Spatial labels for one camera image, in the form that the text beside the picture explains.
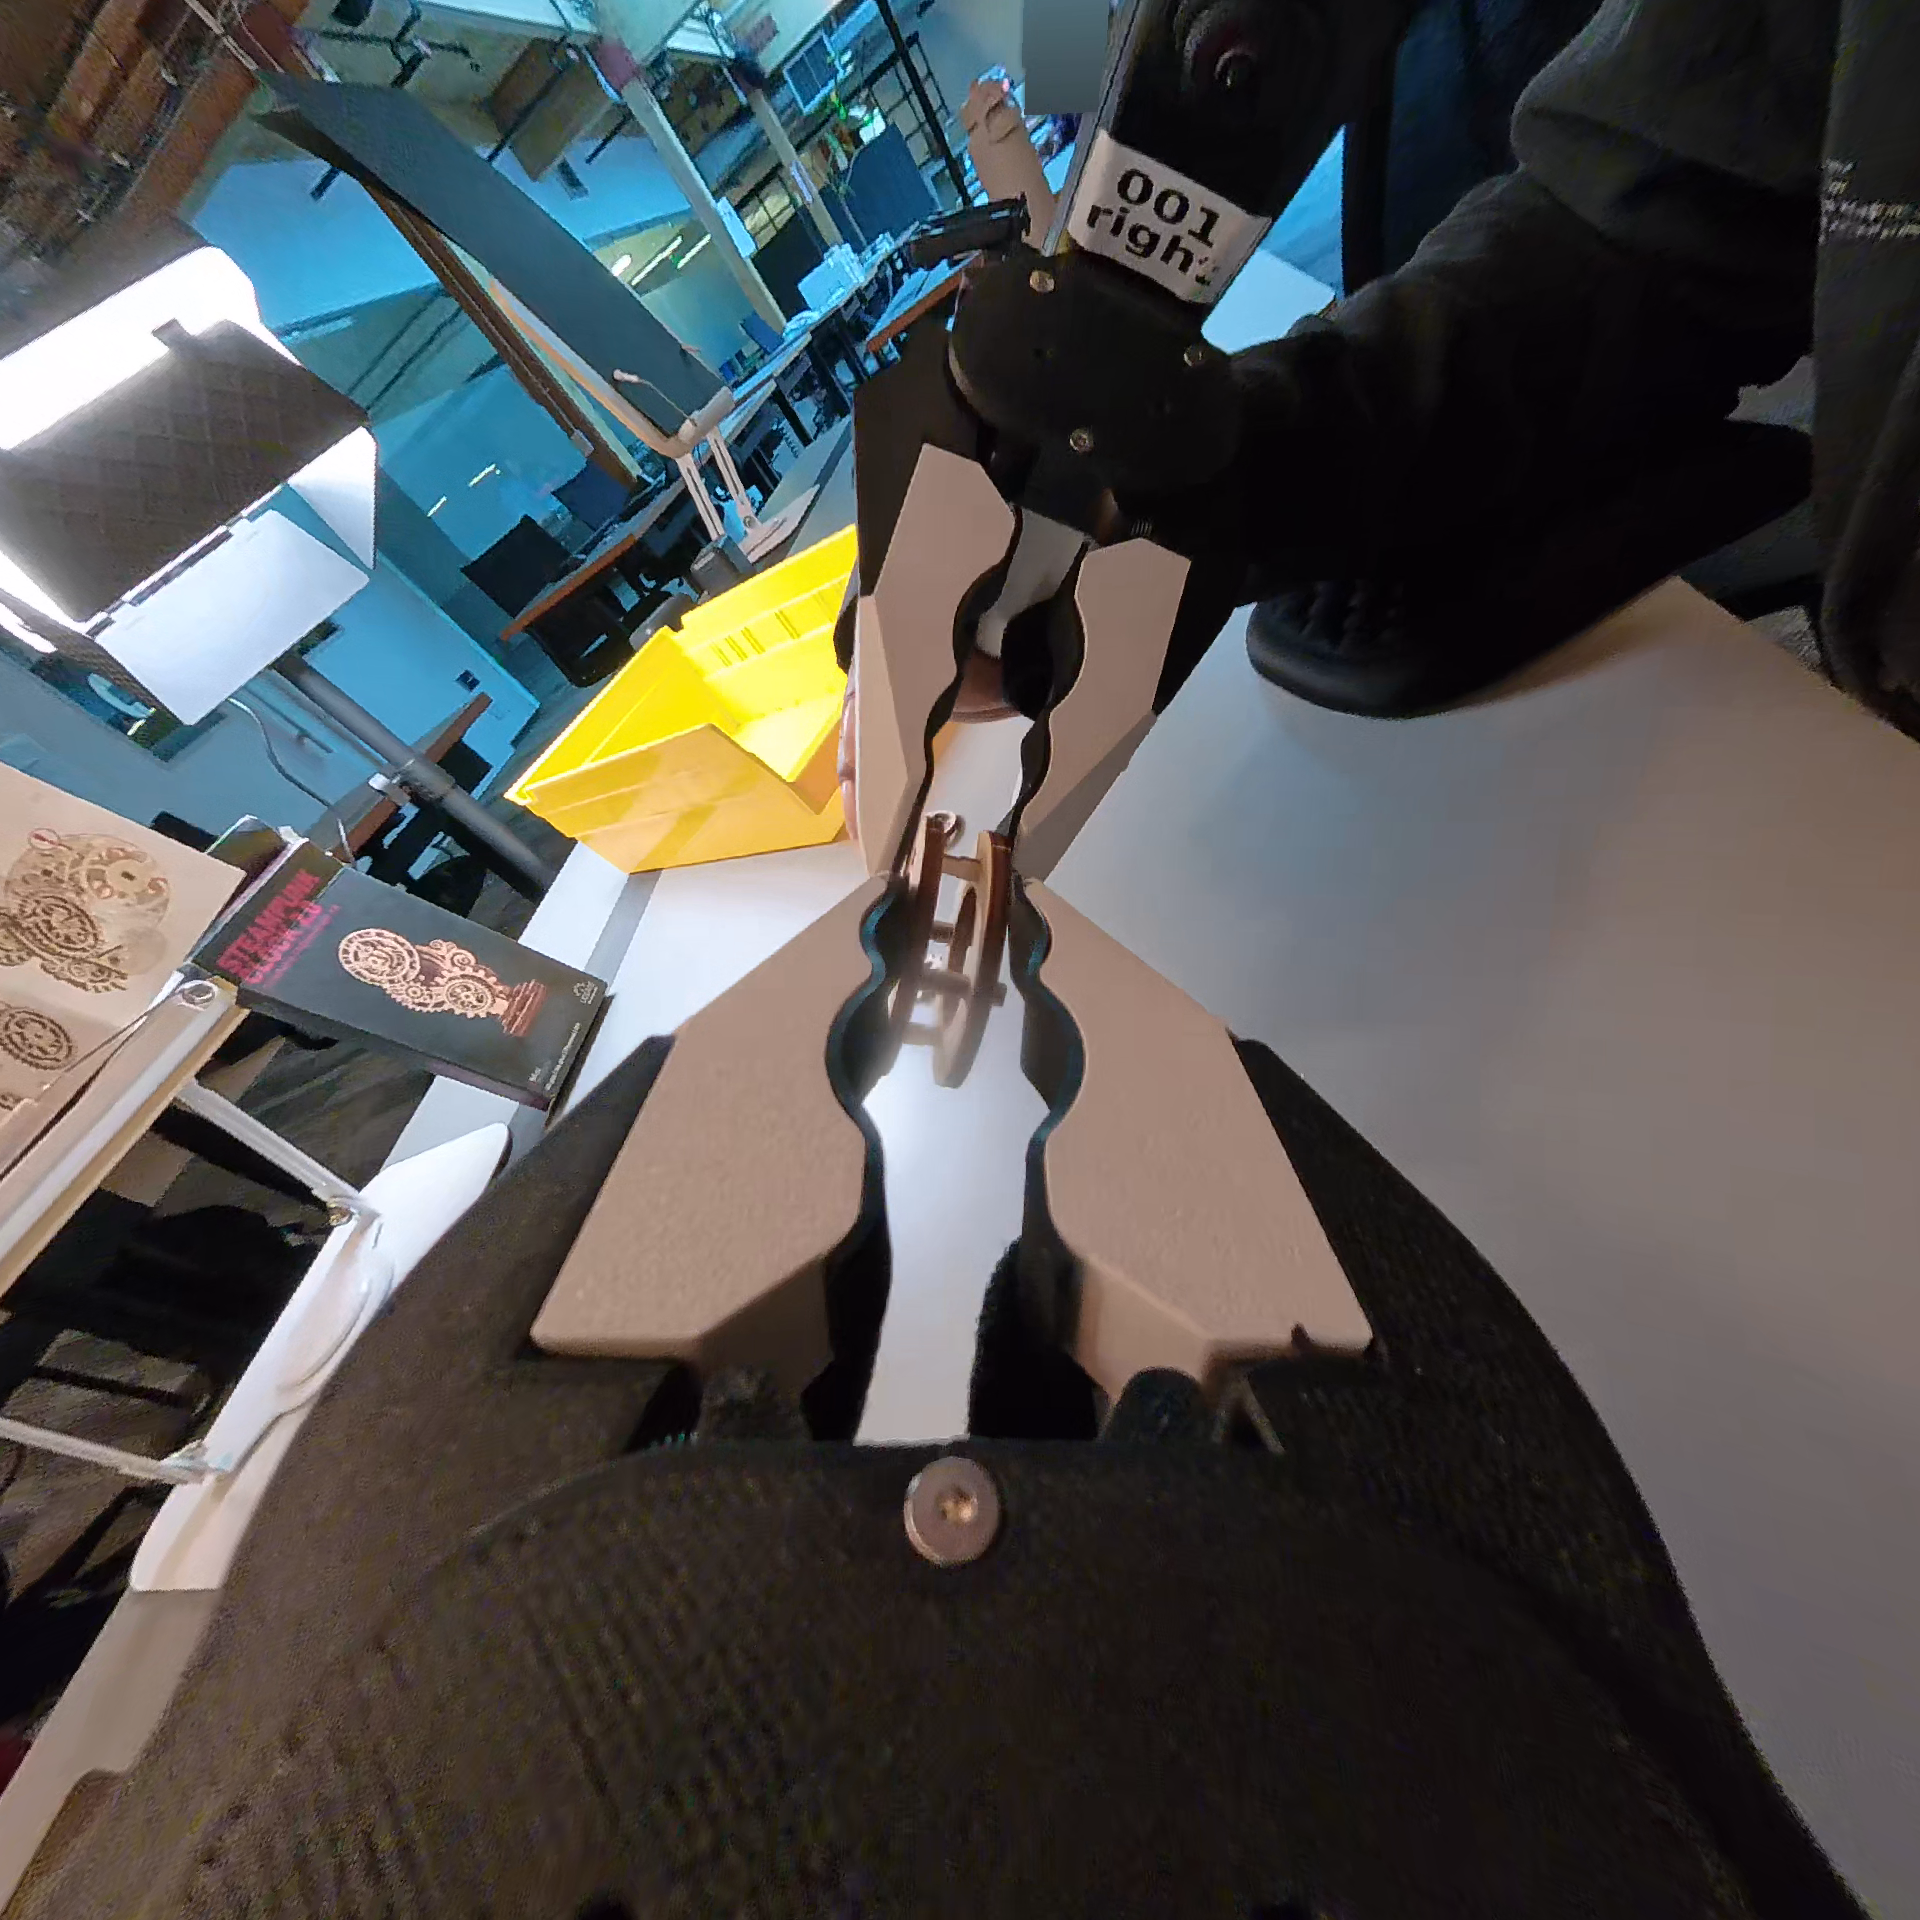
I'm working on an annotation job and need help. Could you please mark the dark puzzle kit box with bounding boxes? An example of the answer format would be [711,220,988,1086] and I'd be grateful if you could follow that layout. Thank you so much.
[192,840,615,1115]

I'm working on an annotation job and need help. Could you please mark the person's right hand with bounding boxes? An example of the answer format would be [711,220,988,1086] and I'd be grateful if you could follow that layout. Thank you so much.
[834,642,1039,840]

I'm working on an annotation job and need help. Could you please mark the white document stand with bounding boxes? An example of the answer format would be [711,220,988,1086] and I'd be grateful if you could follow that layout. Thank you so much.
[0,977,395,1488]

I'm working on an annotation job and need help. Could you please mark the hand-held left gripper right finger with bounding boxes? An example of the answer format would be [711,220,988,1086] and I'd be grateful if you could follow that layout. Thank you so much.
[1012,878,1374,1414]

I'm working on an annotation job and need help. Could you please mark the wooden spool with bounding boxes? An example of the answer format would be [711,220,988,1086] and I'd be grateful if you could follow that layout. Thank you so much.
[886,814,1016,1088]

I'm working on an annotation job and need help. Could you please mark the black screen on stand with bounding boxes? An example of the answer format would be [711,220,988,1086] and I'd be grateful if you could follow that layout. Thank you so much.
[247,76,806,588]

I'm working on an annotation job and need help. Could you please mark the yellow plastic bin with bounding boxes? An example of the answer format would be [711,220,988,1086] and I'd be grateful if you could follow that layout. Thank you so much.
[506,527,859,876]

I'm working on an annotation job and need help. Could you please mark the background wooden desk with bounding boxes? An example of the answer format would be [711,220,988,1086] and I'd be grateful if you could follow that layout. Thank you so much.
[862,263,976,362]
[504,480,707,678]

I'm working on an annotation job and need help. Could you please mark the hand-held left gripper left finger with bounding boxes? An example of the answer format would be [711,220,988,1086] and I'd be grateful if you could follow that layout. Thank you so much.
[528,874,904,1375]

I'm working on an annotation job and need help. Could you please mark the white angled panel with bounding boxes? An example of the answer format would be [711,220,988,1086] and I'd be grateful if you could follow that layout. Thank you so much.
[0,240,379,732]

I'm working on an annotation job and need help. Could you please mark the wooden laser-cut parts sheet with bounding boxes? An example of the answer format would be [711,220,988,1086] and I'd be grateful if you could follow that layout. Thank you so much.
[0,762,249,1187]

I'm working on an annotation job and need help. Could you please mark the black white device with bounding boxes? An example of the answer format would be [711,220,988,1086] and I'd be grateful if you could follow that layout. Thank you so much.
[900,202,1039,280]

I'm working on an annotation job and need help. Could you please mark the white flat device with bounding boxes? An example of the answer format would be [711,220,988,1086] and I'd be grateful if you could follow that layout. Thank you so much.
[129,1118,519,1596]

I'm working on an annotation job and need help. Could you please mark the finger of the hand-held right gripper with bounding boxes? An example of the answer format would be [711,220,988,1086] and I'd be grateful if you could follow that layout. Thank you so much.
[1007,539,1198,881]
[849,442,1025,881]

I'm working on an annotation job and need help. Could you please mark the person's right forearm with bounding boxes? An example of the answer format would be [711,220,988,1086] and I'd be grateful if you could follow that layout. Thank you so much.
[1200,0,1864,633]

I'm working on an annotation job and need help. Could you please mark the black office chair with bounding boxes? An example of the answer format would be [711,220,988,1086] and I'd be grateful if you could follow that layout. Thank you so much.
[465,516,584,620]

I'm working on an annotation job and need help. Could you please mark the clear round dish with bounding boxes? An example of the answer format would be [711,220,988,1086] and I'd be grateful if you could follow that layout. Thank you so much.
[270,1200,401,1403]

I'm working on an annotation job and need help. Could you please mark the grey metal pole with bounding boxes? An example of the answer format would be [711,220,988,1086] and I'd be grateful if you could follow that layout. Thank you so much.
[263,660,559,903]

